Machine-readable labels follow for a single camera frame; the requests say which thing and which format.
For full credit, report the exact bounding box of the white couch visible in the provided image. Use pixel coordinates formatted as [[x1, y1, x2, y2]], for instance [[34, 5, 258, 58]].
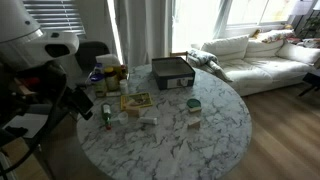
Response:
[[190, 35, 320, 96]]

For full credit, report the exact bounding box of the green hot sauce bottle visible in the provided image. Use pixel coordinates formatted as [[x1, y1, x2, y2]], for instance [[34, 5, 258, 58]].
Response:
[[101, 103, 112, 130]]

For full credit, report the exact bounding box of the small white lid jar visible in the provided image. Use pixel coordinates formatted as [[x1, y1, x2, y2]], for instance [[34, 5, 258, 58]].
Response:
[[120, 79, 129, 94]]

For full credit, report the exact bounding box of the white tube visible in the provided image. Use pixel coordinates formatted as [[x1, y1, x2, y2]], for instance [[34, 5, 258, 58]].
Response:
[[138, 117, 158, 125]]

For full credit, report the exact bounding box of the white paper bag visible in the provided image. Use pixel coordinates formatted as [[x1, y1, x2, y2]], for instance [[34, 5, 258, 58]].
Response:
[[96, 54, 120, 66]]

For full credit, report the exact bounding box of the red cap sauce bottle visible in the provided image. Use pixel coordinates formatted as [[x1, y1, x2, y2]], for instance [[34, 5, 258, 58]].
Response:
[[121, 65, 127, 79]]

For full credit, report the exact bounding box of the small wooden block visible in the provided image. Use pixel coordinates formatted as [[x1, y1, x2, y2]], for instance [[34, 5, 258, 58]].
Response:
[[188, 117, 201, 128]]

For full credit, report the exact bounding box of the yellow lid jar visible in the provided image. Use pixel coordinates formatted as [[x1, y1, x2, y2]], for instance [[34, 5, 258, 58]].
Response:
[[104, 67, 119, 91]]

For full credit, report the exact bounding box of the grey blanket on couch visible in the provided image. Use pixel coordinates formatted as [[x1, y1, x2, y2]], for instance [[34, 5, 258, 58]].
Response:
[[187, 49, 232, 82]]

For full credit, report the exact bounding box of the clear plastic cup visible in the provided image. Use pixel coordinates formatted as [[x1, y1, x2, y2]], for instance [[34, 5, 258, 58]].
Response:
[[118, 112, 128, 125]]

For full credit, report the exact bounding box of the blue lid container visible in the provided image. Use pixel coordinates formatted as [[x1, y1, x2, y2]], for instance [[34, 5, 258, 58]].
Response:
[[90, 74, 107, 97]]

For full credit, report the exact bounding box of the green round lid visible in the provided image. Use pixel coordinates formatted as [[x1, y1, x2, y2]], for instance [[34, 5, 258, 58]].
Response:
[[187, 98, 201, 108]]

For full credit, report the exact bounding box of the dark blue open box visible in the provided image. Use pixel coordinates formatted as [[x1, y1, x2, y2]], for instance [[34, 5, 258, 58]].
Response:
[[152, 57, 195, 90]]

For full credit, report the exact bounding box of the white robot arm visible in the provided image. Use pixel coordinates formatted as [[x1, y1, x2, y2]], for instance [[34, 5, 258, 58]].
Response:
[[0, 0, 79, 71]]

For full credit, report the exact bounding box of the yellow framed picture book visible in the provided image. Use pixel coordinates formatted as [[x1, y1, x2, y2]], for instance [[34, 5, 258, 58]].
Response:
[[120, 92, 153, 110]]

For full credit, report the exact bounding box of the wooden block under lid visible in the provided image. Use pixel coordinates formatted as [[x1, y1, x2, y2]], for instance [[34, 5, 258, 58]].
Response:
[[189, 106, 202, 113]]

